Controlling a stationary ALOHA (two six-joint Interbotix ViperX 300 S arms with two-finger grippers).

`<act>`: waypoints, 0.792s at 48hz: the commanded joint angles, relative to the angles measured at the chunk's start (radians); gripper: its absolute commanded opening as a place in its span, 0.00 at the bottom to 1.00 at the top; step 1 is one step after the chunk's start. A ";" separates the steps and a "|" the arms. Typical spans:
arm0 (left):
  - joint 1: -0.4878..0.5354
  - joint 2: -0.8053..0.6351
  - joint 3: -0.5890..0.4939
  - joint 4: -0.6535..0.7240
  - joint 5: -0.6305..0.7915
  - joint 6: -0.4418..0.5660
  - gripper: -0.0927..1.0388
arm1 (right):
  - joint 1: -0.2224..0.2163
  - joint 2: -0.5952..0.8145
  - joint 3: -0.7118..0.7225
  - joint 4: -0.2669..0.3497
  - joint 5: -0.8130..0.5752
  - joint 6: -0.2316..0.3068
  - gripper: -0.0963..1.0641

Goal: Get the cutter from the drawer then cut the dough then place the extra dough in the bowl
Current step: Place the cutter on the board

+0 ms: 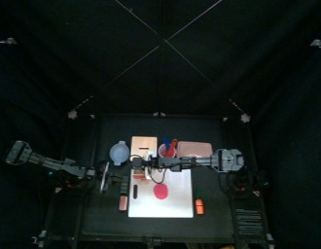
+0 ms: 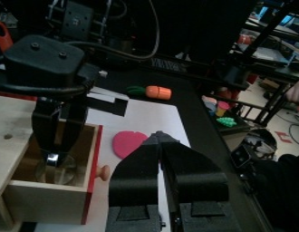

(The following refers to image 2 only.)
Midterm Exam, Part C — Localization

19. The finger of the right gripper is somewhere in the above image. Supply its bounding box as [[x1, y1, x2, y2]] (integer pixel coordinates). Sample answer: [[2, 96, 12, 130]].
[[32, 97, 62, 153], [57, 95, 90, 156]]

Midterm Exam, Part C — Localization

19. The yellow cup with pink top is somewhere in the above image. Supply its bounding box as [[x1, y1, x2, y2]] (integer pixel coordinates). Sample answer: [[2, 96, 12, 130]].
[[215, 101, 231, 118]]

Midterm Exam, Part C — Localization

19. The orange toy carrot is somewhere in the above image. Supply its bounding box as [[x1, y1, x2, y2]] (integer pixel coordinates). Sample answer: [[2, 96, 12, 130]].
[[125, 85, 173, 101]]

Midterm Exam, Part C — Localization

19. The person's hand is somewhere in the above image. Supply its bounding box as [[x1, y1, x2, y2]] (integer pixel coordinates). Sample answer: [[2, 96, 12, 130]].
[[285, 78, 299, 104]]

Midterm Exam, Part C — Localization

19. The flat pink play dough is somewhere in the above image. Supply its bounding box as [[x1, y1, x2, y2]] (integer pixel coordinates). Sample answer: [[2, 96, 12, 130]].
[[110, 130, 149, 160]]

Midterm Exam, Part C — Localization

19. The black metal frame post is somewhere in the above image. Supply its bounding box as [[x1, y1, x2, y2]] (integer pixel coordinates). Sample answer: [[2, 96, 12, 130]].
[[240, 0, 295, 63]]

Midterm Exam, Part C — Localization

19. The round metal dough cutter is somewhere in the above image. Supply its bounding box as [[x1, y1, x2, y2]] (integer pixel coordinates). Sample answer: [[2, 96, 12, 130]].
[[34, 151, 78, 186]]

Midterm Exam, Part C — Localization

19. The thick black gripper cable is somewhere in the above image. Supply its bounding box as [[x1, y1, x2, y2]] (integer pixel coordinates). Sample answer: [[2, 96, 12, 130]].
[[0, 72, 100, 98]]

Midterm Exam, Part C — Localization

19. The green bumpy toy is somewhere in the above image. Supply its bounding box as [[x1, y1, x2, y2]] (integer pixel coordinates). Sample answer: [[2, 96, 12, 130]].
[[215, 116, 239, 129]]

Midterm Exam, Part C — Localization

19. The wooden drawer with red front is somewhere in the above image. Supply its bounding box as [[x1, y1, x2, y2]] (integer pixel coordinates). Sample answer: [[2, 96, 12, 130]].
[[2, 121, 112, 227]]

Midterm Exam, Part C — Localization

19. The white paper sheet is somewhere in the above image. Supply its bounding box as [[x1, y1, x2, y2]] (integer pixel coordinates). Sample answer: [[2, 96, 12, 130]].
[[32, 86, 192, 232]]

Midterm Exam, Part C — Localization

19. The black flat rectangle piece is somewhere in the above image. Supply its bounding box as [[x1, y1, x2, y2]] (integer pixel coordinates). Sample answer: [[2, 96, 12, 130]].
[[85, 96, 129, 118]]

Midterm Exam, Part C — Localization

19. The light wooden drawer cabinet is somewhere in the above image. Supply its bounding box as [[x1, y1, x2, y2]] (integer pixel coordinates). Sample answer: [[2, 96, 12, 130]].
[[0, 94, 40, 232]]

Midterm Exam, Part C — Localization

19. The red cup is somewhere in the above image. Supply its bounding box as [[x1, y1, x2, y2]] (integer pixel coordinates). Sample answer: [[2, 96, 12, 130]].
[[237, 34, 253, 46]]

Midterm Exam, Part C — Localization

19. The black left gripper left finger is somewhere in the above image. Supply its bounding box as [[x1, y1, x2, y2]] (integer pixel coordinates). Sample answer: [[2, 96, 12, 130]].
[[105, 130, 162, 232]]

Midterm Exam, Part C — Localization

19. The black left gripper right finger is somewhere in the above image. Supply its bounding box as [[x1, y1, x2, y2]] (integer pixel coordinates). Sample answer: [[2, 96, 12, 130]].
[[156, 130, 241, 232]]

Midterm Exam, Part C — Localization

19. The grey cable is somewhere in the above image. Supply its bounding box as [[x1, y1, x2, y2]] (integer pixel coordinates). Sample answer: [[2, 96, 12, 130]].
[[65, 0, 162, 62]]

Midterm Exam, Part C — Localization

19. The pale blue toy cup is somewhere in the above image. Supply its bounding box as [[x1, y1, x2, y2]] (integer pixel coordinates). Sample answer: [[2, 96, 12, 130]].
[[203, 101, 217, 116]]

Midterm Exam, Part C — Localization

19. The orange plastic loop handle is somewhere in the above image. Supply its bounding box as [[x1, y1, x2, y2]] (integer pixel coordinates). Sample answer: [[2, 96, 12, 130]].
[[0, 20, 14, 53]]

